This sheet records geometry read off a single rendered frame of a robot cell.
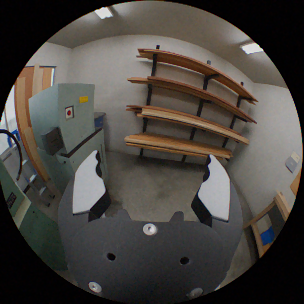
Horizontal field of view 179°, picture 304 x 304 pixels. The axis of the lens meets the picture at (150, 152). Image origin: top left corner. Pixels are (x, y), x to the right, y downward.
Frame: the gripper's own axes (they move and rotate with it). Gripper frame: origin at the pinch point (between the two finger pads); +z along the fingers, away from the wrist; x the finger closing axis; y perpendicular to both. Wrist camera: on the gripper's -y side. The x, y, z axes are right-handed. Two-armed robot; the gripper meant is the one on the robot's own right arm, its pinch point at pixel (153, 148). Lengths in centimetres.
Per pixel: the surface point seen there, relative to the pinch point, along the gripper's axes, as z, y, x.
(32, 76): 72, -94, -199
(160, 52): 127, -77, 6
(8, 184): -19, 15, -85
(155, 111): 131, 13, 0
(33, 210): -17, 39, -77
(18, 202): -22, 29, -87
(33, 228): -30, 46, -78
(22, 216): -27, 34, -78
